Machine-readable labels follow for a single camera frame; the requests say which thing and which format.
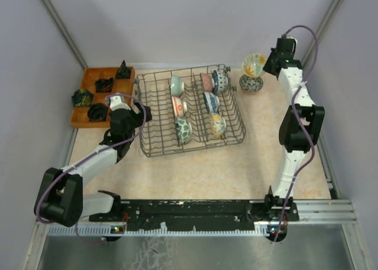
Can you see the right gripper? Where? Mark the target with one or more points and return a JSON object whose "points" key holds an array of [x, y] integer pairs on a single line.
{"points": [[270, 54]]}

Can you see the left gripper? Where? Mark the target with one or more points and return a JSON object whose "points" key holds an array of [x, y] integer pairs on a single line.
{"points": [[139, 116]]}

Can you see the dark speckled bowl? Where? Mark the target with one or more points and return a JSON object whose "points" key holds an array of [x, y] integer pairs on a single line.
{"points": [[250, 84]]}

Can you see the blue lattice patterned bowl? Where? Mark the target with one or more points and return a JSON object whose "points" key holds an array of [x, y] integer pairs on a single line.
{"points": [[220, 82]]}

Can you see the grey wire dish rack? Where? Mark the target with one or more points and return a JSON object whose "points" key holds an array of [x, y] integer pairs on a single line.
{"points": [[159, 136]]}

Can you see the cream leaf patterned bowl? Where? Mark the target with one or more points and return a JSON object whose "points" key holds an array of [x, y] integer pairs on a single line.
{"points": [[253, 64]]}

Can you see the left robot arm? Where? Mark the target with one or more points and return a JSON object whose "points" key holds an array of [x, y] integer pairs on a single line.
{"points": [[61, 198]]}

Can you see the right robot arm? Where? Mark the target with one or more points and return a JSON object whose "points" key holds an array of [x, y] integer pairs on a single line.
{"points": [[299, 130]]}

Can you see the orange white patterned bowl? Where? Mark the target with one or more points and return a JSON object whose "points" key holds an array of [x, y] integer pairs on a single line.
{"points": [[179, 106]]}

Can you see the green leaf patterned bowl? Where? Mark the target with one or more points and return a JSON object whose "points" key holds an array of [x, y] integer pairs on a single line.
{"points": [[183, 129]]}

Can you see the pale green grid bowl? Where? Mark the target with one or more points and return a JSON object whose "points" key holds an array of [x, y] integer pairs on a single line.
{"points": [[177, 86]]}

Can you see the pink patterned bowl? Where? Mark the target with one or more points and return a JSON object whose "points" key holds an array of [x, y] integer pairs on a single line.
{"points": [[207, 82]]}

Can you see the blue white floral bowl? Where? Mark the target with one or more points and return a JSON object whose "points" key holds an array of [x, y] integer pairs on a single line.
{"points": [[212, 102]]}

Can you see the yellow blue patterned bowl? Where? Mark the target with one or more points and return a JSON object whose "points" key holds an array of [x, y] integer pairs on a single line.
{"points": [[218, 125]]}

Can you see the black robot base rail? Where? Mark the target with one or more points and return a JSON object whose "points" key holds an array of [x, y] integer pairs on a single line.
{"points": [[201, 215]]}

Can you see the aluminium frame rail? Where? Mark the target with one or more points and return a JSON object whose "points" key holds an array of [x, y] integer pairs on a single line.
{"points": [[325, 211]]}

